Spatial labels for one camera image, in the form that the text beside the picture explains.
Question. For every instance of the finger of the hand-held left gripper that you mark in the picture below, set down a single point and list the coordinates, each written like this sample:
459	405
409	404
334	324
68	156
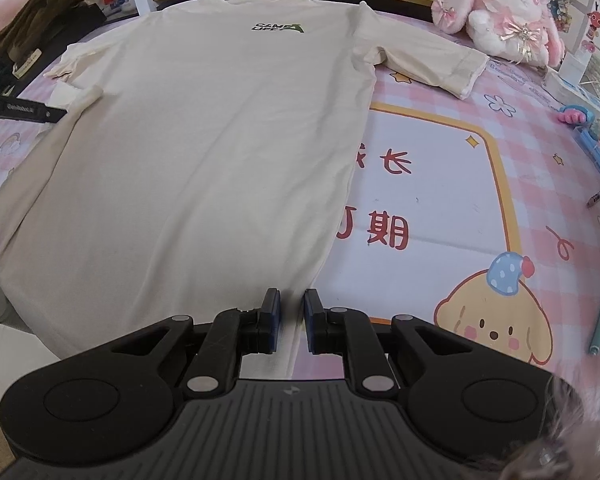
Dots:
25	109

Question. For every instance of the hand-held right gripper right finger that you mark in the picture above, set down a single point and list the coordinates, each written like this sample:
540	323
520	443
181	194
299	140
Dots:
310	322

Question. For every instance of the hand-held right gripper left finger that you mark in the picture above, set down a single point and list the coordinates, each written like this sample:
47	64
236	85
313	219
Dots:
271	322

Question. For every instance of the cream t-shirt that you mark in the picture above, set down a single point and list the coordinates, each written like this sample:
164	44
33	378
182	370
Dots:
195	160

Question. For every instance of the brown garment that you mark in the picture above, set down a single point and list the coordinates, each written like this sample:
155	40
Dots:
35	15

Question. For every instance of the pink checked printed mat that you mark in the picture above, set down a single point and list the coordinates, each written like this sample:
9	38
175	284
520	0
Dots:
480	170

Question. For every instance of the fuzzy pale cuff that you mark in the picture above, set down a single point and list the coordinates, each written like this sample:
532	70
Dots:
570	440

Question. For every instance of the pink blue hand toy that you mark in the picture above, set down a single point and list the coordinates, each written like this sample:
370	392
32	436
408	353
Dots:
577	115

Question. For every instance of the white power strip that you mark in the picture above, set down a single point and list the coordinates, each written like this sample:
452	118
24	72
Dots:
570	91

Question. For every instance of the pink white plush bunny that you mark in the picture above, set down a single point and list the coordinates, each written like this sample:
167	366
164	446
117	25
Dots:
500	15

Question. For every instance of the white plug adapter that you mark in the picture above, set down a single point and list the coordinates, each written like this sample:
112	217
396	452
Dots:
576	66

